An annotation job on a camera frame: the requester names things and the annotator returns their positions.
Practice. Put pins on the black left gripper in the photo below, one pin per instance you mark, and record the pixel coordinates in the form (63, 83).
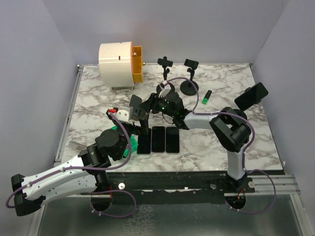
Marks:
(142, 129)

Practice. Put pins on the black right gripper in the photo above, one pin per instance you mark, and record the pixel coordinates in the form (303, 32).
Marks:
(151, 103)

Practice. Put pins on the silver-edged phone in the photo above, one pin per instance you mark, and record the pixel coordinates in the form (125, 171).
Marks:
(144, 143)

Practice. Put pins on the black phone with silver edge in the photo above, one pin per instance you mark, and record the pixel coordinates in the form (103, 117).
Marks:
(158, 139)

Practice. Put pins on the purple-edged black phone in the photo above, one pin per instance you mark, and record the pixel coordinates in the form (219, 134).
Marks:
(172, 142)

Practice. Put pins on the tall black phone stand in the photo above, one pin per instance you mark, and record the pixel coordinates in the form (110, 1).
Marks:
(186, 87)

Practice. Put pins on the black round-base front stand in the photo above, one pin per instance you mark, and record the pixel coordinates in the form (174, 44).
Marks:
(165, 63)

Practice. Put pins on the brown round phone stand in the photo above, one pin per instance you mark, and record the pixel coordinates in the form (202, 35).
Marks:
(137, 112)

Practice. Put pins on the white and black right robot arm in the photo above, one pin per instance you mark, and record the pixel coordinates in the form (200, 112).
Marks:
(231, 130)

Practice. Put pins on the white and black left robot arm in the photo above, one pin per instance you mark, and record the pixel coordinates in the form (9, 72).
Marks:
(84, 173)

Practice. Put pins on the green and black marker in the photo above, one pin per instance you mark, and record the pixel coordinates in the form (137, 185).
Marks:
(206, 97)

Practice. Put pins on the white cylindrical drum device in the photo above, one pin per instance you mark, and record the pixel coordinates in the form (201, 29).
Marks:
(115, 64)

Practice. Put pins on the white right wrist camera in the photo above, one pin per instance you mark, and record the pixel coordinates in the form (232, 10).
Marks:
(165, 88)

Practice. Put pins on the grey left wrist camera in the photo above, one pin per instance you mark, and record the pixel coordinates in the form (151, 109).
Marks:
(122, 113)

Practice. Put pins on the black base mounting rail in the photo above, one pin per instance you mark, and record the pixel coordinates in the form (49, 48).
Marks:
(160, 188)

